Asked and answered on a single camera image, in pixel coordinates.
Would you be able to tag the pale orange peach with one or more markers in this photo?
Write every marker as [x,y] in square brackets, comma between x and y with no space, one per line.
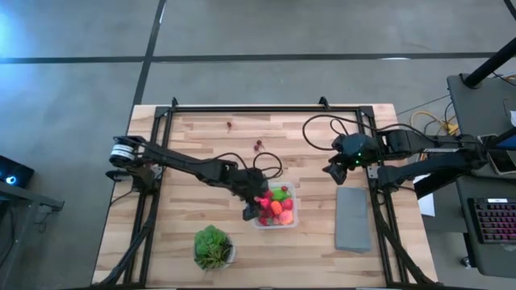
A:
[286,217]

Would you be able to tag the black frame clamp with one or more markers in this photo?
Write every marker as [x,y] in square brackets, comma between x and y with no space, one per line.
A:
[324,102]
[174,101]

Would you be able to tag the black caster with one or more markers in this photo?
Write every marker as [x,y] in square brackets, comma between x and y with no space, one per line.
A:
[466,262]

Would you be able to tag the black aluminium table frame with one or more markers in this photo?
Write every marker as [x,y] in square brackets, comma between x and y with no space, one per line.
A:
[262,108]

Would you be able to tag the clear plastic tupperware container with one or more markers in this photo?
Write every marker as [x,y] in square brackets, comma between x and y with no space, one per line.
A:
[292,223]

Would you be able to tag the green pear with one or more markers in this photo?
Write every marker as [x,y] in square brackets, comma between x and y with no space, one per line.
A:
[281,194]

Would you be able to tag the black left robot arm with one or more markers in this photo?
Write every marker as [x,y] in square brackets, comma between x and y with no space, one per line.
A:
[181,163]

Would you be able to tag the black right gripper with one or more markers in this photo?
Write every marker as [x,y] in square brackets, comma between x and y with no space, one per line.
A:
[356,149]

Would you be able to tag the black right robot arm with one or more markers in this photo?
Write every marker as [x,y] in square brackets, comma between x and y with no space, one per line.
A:
[423,141]

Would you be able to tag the smartphone in tan case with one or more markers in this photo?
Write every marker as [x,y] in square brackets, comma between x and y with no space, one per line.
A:
[502,161]

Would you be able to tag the grey metal stand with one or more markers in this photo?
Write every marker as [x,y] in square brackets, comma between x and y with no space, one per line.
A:
[28,198]

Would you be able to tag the green plant in white pot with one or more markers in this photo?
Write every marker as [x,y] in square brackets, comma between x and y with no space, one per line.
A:
[213,246]

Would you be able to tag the black box with blue light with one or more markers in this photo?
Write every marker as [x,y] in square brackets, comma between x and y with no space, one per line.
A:
[16,171]

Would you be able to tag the black diagonal desk bar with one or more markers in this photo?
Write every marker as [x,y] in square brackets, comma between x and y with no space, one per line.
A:
[431,188]

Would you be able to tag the white paper sheet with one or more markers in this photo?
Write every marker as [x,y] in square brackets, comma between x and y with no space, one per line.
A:
[427,203]

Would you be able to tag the black round pole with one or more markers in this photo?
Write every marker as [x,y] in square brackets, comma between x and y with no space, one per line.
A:
[488,64]

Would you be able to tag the large red strawberry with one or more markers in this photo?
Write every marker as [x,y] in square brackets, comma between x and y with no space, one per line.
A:
[265,202]

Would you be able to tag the silver metal bracket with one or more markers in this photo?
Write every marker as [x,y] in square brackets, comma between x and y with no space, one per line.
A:
[373,172]

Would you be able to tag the orange fruit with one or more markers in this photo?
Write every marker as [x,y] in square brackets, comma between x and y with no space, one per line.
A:
[276,207]

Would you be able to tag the grey desk top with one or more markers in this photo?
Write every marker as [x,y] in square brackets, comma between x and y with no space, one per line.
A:
[471,104]
[500,262]

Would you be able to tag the small strawberry with green leaves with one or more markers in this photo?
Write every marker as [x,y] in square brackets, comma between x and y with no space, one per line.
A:
[269,193]
[263,220]

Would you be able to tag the dark red cherry with stem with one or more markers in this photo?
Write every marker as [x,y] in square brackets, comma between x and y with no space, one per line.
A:
[256,147]
[260,142]

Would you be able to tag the oblong red cherry with stem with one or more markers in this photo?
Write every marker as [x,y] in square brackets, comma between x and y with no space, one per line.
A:
[229,125]

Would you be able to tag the grey tupperware lid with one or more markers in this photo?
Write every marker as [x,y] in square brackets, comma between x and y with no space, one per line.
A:
[352,219]

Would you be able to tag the backlit black keyboard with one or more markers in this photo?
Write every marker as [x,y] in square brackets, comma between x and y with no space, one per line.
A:
[496,221]

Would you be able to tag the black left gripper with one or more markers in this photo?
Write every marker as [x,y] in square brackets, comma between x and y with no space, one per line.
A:
[250,185]

